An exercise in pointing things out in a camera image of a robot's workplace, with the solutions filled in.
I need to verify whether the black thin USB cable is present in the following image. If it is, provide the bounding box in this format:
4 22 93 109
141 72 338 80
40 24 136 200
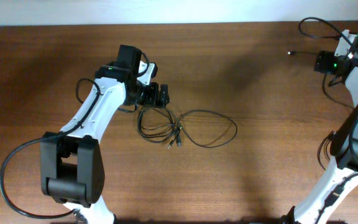
287 50 318 56

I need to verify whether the black thick USB cable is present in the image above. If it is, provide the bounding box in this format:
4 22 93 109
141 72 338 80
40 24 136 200
175 109 239 149

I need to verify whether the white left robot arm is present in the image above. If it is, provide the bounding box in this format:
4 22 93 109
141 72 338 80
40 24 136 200
40 61 167 223

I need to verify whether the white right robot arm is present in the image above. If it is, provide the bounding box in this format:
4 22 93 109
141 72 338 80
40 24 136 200
279 30 358 223

